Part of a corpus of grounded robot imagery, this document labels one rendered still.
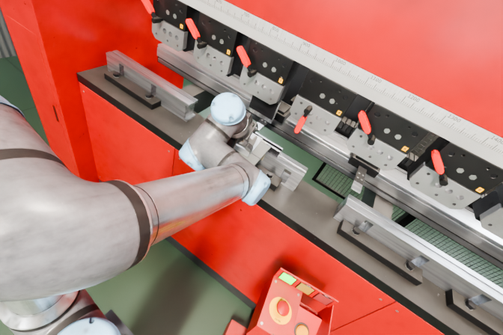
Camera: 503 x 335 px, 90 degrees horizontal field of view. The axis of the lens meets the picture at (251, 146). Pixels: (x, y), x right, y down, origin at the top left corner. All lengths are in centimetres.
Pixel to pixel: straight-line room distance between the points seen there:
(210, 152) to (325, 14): 44
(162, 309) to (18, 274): 142
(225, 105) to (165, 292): 129
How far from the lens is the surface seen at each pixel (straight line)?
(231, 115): 55
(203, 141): 57
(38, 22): 129
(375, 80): 73
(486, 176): 85
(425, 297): 111
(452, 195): 88
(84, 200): 26
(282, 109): 112
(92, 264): 26
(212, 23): 89
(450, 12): 71
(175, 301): 166
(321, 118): 79
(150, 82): 122
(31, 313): 61
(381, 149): 81
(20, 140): 30
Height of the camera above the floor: 160
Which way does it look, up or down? 41 degrees down
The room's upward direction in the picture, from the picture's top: 21 degrees clockwise
